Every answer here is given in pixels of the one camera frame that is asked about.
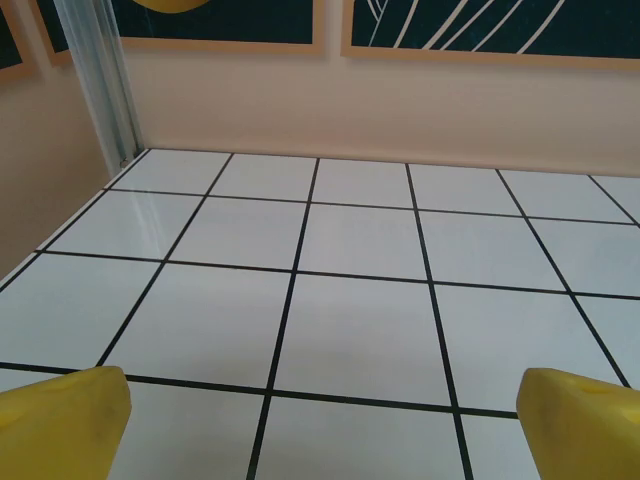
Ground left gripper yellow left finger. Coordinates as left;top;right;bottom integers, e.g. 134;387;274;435
0;365;132;480

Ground aluminium corner post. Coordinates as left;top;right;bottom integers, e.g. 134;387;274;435
53;0;146;169

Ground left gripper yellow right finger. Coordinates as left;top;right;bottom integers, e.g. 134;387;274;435
517;367;640;480

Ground dark panel small orange oval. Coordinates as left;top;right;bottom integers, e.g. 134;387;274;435
35;0;329;66

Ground dark panel orange circle leaves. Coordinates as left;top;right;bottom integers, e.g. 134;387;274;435
341;0;640;71

